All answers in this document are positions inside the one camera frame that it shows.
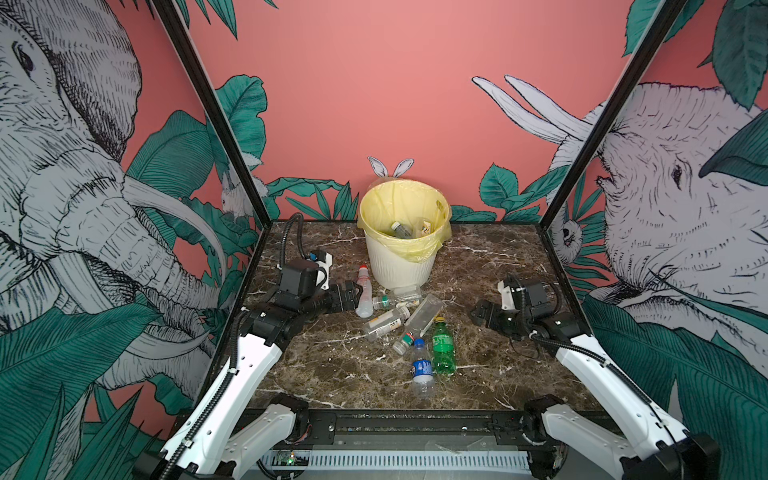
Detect small green Sprite bottle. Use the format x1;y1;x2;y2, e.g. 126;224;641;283
432;316;456;375

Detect clear bottle sunflower label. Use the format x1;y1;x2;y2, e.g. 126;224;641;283
393;294;445;356

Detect small clear bottle blue cap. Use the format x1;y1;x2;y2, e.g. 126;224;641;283
411;338;436;399

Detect clear tall bottle barcode label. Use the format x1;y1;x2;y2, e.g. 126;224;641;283
391;221;414;239

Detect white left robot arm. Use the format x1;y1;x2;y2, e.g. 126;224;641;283
132;280;363;479

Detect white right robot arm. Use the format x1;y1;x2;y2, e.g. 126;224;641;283
469;300;721;479

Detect white ribbed trash bin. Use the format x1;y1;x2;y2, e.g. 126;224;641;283
366;236;436;290

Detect yellow plastic bin liner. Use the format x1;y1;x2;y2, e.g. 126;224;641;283
357;179;452;263

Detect white opaque bottle red cap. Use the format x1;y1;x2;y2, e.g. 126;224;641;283
355;265;374;319

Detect clear bottle green band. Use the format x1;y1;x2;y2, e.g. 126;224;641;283
373;286;423;311

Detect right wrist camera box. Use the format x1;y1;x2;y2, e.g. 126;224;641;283
497;275;557;319

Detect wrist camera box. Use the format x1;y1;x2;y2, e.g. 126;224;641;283
497;275;557;319
275;250;333;308

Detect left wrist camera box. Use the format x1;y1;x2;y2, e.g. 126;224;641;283
275;250;333;308

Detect black front rail base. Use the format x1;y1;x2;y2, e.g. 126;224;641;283
173;409;577;480

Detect white ribbed cable duct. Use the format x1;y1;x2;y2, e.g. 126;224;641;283
261;450;532;475

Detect black frame post left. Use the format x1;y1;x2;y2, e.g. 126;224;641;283
151;0;272;229

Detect black frame post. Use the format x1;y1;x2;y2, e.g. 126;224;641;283
538;0;687;229
151;0;272;229

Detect black frame post right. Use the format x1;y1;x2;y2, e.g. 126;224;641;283
538;0;687;229

